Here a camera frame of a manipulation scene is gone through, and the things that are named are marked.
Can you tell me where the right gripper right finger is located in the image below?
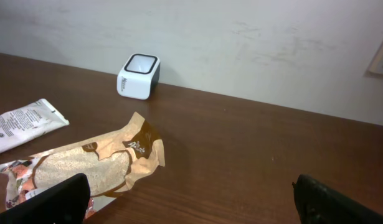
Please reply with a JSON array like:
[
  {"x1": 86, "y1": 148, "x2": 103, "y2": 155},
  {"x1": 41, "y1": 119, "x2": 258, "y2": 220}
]
[{"x1": 292, "y1": 174, "x2": 383, "y2": 224}]

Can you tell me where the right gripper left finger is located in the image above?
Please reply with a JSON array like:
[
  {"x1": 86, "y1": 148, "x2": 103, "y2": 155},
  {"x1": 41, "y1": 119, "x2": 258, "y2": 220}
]
[{"x1": 0, "y1": 173, "x2": 90, "y2": 224}]

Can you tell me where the beige brown snack bag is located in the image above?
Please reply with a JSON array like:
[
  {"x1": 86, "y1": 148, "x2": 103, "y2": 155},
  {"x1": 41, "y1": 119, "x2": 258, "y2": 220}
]
[{"x1": 0, "y1": 113, "x2": 165, "y2": 218}]

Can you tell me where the white cream tube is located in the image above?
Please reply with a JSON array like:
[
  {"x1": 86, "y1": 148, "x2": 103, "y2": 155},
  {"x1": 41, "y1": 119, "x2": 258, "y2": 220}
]
[{"x1": 0, "y1": 98, "x2": 70, "y2": 153}]

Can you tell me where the white barcode scanner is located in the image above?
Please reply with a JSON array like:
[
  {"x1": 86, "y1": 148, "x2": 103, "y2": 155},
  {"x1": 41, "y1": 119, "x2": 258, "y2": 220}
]
[{"x1": 116, "y1": 54, "x2": 161, "y2": 100}]

